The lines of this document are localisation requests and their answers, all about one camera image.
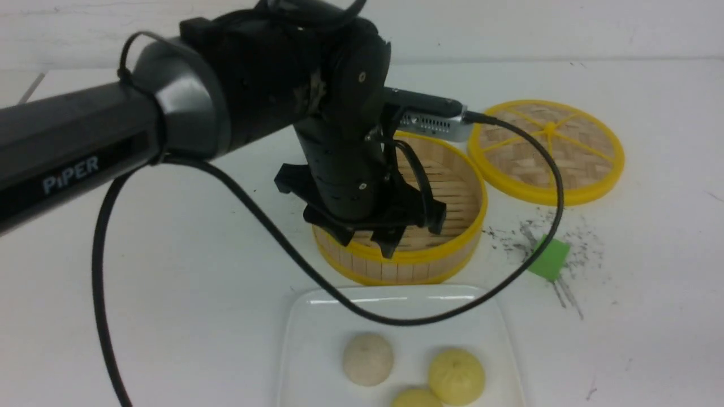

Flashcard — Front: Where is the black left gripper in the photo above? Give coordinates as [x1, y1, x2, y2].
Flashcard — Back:
[274, 122, 446, 259]

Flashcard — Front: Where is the white steamed bun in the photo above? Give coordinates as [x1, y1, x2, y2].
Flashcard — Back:
[342, 332, 395, 387]

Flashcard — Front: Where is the yellow steamed bun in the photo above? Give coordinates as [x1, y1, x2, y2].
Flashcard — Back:
[427, 348, 486, 406]
[390, 387, 443, 407]

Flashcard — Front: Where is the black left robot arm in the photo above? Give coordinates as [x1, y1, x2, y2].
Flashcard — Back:
[1, 1, 446, 258]

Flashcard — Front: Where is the white square plate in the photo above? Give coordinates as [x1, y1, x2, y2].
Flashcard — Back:
[277, 291, 527, 406]

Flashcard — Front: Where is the yellow steamed bun on plate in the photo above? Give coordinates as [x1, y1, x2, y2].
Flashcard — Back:
[427, 348, 486, 406]

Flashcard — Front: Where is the bamboo steamer basket yellow rim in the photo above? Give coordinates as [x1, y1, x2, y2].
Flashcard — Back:
[312, 131, 487, 285]

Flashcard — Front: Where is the green cube block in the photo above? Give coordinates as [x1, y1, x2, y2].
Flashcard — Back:
[528, 238, 571, 283]

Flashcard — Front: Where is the woven bamboo steamer lid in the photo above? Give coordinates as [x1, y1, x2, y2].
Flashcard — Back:
[467, 99, 625, 206]

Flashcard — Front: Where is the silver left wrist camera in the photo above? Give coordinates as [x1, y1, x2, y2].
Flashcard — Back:
[383, 87, 471, 142]

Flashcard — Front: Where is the black left camera cable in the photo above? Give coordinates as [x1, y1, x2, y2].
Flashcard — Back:
[92, 110, 565, 407]

